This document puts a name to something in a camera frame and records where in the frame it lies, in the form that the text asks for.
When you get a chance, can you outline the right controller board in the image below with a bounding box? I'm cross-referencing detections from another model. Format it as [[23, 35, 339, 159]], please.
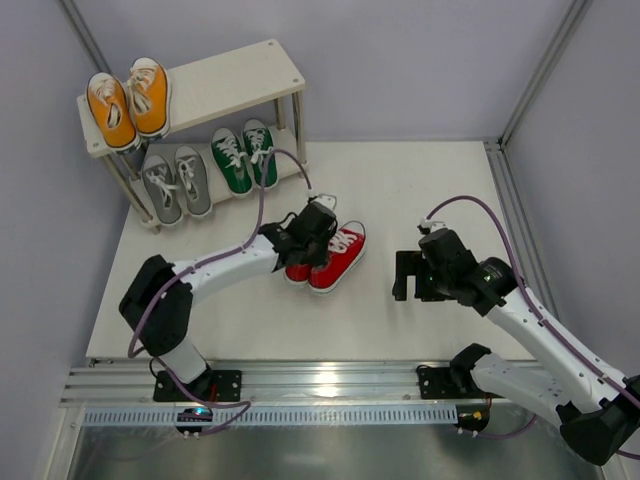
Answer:
[[454, 407, 490, 436]]

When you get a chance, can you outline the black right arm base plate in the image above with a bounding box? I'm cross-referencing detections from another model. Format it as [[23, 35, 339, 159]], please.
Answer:
[[416, 365, 463, 400]]

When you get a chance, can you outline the slotted grey cable duct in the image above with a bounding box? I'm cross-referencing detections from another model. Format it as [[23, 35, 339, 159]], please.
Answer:
[[82, 403, 457, 427]]

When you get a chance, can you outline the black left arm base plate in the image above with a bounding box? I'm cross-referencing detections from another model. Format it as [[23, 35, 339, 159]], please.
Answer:
[[153, 369, 242, 403]]

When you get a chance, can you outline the green canvas sneaker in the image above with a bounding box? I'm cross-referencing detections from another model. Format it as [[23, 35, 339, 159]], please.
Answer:
[[242, 119, 278, 189], [211, 128, 253, 197]]

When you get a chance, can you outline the aluminium frame post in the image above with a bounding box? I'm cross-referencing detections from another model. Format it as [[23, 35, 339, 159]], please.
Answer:
[[56, 0, 112, 74], [482, 0, 596, 251]]

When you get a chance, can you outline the red canvas sneaker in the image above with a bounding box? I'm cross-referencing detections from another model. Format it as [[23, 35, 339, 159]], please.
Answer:
[[308, 220, 367, 294], [284, 264, 312, 286]]

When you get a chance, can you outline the controller board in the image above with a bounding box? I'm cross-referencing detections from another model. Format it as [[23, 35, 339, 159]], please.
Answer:
[[175, 407, 213, 439], [454, 407, 490, 436]]

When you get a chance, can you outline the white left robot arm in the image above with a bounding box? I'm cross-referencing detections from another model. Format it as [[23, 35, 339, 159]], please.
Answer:
[[118, 195, 337, 399]]

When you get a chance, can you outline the left aluminium frame post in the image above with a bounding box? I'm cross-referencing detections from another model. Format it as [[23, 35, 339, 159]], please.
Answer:
[[56, 0, 112, 74]]

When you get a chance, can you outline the aluminium mounting rail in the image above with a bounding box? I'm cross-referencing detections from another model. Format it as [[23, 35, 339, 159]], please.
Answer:
[[59, 360, 596, 407]]

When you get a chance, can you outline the right aluminium frame post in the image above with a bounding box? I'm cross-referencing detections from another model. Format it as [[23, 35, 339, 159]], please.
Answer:
[[482, 0, 596, 251]]

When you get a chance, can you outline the grey canvas sneaker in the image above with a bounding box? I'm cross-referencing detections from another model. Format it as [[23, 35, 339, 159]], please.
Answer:
[[174, 145, 212, 218], [141, 155, 183, 226]]

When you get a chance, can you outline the white wooden shoe shelf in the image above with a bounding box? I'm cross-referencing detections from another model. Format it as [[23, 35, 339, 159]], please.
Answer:
[[76, 39, 307, 231]]

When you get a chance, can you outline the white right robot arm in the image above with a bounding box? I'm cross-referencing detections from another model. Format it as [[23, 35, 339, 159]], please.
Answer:
[[392, 228, 639, 466]]

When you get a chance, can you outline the left controller board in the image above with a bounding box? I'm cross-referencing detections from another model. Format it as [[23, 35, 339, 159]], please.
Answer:
[[175, 407, 213, 439]]

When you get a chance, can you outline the orange canvas sneaker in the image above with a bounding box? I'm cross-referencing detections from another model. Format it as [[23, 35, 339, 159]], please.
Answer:
[[127, 57, 172, 140], [86, 72, 141, 153]]

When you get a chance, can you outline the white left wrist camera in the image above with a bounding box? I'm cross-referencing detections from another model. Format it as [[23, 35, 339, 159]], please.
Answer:
[[307, 192, 337, 211]]

